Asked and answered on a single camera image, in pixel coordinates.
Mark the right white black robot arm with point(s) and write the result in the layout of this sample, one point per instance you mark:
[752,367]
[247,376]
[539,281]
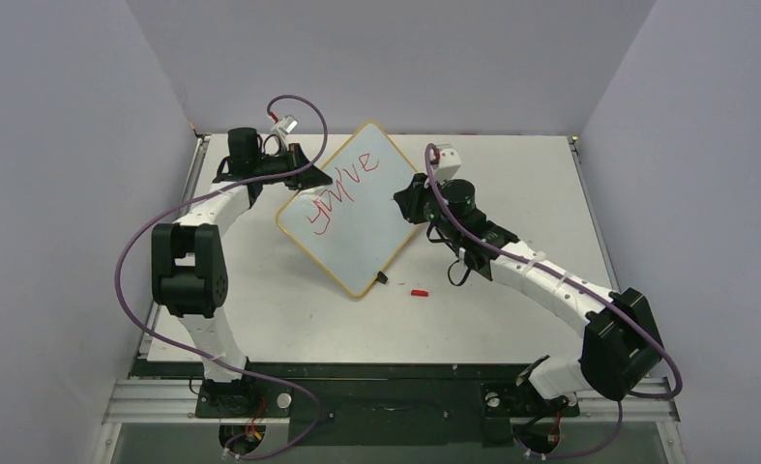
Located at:
[620,339]

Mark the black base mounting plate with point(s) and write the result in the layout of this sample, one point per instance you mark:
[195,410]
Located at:
[353,404]

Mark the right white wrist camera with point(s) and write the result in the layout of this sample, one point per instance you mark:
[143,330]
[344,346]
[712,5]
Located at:
[442,162]

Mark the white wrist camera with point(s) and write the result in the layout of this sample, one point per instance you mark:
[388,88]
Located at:
[442,162]
[282,128]

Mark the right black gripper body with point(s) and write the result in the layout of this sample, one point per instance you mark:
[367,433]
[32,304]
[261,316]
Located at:
[415,199]

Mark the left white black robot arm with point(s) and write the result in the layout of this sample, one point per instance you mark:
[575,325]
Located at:
[189,273]

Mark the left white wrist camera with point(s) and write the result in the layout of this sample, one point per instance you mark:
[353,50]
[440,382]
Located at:
[282,128]

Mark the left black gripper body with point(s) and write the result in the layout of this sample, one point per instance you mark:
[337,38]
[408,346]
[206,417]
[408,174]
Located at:
[290,160]

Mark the aluminium rail frame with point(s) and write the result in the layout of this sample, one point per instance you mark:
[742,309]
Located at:
[153,421]

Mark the yellow framed whiteboard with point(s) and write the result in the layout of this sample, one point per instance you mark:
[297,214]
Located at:
[352,228]

